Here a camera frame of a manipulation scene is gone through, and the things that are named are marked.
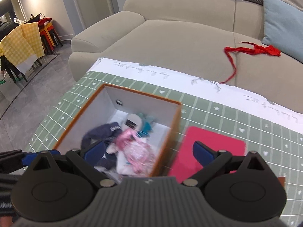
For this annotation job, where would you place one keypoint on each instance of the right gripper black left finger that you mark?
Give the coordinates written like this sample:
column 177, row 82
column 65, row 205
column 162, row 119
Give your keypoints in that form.
column 84, row 161

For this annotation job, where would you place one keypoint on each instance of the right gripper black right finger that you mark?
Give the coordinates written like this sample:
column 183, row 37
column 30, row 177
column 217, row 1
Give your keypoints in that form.
column 212, row 162

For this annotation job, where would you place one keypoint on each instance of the silver grey fabric piece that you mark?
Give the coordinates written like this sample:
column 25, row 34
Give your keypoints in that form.
column 123, row 167

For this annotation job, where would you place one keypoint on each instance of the red lidded clear box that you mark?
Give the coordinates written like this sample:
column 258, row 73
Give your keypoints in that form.
column 185, row 165

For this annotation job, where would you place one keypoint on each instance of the navy blue fabric band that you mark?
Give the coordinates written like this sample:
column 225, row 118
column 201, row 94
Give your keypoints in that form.
column 108, row 134

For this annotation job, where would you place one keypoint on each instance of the green grid tablecloth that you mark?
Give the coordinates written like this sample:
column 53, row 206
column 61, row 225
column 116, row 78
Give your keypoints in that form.
column 272, row 130

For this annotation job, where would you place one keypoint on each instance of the teal felt cutout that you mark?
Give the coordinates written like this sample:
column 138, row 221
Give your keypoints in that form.
column 147, row 124

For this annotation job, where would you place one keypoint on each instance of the brown felt piece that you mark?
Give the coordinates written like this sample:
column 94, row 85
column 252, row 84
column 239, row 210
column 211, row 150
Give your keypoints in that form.
column 282, row 180

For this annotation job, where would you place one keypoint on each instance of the red orange stools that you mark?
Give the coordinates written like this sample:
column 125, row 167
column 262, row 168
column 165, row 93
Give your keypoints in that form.
column 49, row 35

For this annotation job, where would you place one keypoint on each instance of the yellow checked covered table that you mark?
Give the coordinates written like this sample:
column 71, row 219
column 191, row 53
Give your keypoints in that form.
column 23, row 46

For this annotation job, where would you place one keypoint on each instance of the beige sofa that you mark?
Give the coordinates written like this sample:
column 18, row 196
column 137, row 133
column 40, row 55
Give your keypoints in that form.
column 219, row 40

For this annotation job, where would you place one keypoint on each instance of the light blue cushion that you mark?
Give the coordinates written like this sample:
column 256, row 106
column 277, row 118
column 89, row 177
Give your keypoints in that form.
column 283, row 27

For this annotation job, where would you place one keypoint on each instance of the pink satin drawstring pouch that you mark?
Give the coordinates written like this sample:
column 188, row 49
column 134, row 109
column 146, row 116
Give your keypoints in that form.
column 137, row 152

